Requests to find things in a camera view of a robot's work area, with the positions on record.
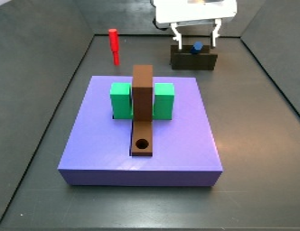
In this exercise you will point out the brown slotted bar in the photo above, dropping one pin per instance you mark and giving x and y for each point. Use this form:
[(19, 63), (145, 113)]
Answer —
[(142, 110)]

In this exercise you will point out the red peg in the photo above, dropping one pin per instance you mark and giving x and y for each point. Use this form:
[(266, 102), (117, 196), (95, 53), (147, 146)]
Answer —
[(114, 45)]

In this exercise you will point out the left green block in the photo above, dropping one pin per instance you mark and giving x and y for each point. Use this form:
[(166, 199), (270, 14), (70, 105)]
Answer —
[(121, 100)]

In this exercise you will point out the right green block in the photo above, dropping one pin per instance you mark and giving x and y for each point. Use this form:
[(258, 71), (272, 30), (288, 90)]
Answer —
[(165, 94)]

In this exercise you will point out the blue hexagonal peg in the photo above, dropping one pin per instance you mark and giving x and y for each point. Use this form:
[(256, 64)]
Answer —
[(197, 47)]

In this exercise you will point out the purple base block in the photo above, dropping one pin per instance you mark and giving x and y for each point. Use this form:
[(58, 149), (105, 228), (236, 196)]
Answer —
[(97, 154)]

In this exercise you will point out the green block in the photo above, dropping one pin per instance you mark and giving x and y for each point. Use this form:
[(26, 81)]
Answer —
[(121, 100), (165, 94)]

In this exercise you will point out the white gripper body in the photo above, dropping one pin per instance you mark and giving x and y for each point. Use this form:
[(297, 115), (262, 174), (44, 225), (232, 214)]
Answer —
[(177, 11)]

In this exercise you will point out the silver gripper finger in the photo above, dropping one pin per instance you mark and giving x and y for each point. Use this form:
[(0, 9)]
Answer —
[(177, 35), (214, 34)]

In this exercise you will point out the black fixture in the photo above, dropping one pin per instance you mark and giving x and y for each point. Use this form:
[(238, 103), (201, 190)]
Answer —
[(182, 60)]

